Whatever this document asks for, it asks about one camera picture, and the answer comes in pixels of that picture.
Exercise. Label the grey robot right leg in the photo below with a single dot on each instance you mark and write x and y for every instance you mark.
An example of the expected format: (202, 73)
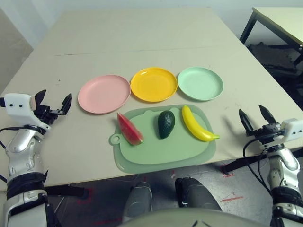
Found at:
(198, 194)

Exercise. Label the green cutting board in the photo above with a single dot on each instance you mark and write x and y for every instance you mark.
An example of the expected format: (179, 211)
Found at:
(165, 151)

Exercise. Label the beige side table black frame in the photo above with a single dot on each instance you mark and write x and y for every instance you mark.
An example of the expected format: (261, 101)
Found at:
(279, 21)

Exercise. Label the grey robot left leg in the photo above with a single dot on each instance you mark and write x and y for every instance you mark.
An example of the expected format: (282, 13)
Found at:
(138, 198)

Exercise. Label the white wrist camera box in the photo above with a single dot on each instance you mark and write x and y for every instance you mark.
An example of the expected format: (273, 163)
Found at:
(293, 130)
(17, 105)

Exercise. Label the grey robot torso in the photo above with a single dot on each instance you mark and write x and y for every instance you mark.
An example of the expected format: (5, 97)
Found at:
(180, 217)

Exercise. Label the dark green toy avocado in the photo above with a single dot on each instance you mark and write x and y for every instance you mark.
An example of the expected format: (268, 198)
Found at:
(166, 124)

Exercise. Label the yellow toy banana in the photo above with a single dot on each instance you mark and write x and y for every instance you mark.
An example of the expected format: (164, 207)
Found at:
(191, 123)

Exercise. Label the red toy watermelon slice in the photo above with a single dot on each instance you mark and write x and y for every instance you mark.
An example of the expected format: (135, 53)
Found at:
(129, 130)

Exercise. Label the grey robot leg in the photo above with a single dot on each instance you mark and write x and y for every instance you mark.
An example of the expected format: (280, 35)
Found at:
(198, 194)
(138, 198)

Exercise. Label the mint green plastic plate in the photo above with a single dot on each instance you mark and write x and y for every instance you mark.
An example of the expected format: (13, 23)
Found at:
(200, 84)

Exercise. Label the yellow plastic plate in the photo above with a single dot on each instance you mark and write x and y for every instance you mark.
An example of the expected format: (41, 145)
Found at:
(154, 85)

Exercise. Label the pink plastic plate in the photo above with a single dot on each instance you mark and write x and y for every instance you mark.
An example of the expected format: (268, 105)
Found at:
(104, 94)

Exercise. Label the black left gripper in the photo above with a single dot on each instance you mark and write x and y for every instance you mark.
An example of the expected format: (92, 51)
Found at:
(46, 114)

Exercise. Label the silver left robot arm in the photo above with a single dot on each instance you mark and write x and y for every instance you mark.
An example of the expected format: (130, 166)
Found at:
(22, 142)

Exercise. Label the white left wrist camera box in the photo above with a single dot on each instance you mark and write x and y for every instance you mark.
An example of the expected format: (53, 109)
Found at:
(17, 105)

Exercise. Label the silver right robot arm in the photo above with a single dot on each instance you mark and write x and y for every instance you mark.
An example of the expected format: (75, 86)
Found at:
(284, 165)

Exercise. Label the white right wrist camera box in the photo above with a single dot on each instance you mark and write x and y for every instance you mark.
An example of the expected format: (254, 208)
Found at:
(293, 130)

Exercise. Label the black table frame bar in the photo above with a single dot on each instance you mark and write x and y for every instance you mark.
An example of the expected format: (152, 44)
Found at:
(239, 163)

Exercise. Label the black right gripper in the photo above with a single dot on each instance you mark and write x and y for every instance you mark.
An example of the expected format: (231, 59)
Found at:
(265, 133)

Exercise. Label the black crumpled sheet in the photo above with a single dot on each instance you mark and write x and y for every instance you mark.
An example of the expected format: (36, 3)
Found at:
(272, 56)

